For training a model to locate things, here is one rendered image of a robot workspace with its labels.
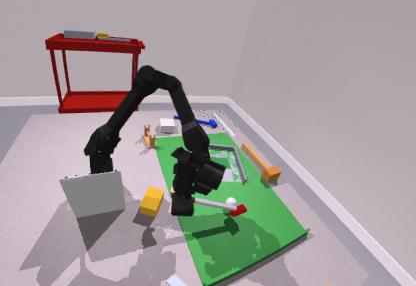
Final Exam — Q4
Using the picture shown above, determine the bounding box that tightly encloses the white golf ball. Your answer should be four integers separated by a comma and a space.
225, 198, 236, 206

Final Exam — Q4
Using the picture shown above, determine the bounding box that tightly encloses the pale grey flat bar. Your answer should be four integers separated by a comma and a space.
167, 274, 187, 286
212, 113, 236, 137

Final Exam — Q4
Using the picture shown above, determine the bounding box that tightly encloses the blue golf putter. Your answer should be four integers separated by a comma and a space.
173, 115, 217, 128

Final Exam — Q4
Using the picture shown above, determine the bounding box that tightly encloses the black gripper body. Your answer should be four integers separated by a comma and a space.
171, 163, 195, 216

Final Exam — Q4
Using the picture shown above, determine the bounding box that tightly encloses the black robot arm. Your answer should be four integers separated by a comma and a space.
83, 65, 227, 196

